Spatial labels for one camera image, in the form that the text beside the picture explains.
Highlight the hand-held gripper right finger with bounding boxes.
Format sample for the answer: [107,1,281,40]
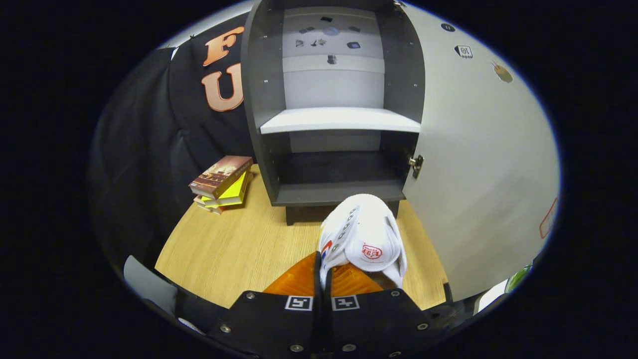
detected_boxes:
[323,263,435,359]

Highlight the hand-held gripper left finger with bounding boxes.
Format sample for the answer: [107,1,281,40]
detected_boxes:
[208,251,323,359]

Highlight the white canvas shoe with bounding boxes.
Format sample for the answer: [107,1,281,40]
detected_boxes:
[318,193,408,290]

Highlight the beige shoe cabinet door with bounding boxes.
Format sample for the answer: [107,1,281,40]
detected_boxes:
[401,2,560,302]

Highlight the dark grey shoe cabinet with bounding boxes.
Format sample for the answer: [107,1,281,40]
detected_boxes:
[241,0,426,226]

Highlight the white cabinet shelf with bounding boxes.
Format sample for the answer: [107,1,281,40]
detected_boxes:
[260,107,422,135]

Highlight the white side table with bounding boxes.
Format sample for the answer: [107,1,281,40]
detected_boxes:
[474,279,511,314]

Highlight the yellow book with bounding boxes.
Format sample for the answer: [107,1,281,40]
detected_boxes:
[193,171,251,215]

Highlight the green round object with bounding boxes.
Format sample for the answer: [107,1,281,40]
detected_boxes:
[506,264,534,293]

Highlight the brown book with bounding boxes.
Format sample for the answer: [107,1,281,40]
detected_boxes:
[188,156,254,200]

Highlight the black backdrop cloth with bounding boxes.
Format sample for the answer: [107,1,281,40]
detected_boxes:
[90,12,257,270]

